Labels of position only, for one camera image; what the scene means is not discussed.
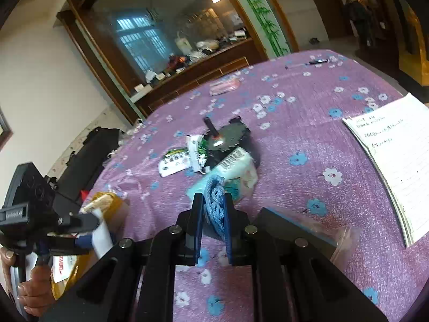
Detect blue knitted cloth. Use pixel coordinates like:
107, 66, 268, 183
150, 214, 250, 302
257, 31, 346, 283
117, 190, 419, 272
203, 174, 225, 241

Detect black pen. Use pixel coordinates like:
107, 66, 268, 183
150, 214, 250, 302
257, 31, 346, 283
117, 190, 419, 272
285, 59, 329, 69

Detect white red-label packet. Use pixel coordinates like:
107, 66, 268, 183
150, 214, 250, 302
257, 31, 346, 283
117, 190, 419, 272
52, 255, 77, 283

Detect black gear device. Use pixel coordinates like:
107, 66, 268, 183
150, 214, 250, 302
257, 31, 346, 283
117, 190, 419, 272
203, 116, 260, 169

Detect white lined notebook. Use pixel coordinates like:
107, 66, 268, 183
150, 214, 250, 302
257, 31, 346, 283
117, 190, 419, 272
343, 93, 428, 248

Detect small white green packet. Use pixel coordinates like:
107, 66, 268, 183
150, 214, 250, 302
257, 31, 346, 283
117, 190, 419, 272
186, 134, 208, 174

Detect person's left hand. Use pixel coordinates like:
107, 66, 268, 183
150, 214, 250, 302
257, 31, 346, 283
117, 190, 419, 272
1, 247, 55, 317

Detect dark picture frame on wall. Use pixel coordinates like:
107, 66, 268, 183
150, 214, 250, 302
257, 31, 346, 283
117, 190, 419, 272
0, 110, 12, 149

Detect teal tissue pack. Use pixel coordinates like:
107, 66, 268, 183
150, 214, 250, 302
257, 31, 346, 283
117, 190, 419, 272
186, 147, 258, 203

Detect pink clear plastic bag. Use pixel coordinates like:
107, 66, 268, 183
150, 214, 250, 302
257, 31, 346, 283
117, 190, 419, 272
209, 76, 241, 96

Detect black bag on floor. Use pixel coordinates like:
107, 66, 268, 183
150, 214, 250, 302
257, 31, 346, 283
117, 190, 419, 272
44, 126, 123, 205

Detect bamboo painted panel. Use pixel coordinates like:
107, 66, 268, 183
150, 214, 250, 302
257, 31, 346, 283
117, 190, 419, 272
238, 0, 291, 59

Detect wooden framed glass cabinet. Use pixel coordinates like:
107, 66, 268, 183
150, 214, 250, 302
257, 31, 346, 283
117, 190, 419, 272
57, 0, 268, 121

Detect gold box with white lining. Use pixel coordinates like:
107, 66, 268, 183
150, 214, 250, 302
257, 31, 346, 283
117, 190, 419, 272
51, 193, 129, 299

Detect white foam block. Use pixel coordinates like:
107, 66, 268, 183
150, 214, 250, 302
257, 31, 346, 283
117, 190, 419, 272
92, 208, 113, 259

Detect purple floral tablecloth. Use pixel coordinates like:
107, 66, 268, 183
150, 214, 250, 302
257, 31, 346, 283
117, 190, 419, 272
92, 50, 428, 321

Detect white green printed packet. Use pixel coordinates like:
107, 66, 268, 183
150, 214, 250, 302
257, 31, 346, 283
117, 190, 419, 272
158, 148, 192, 177

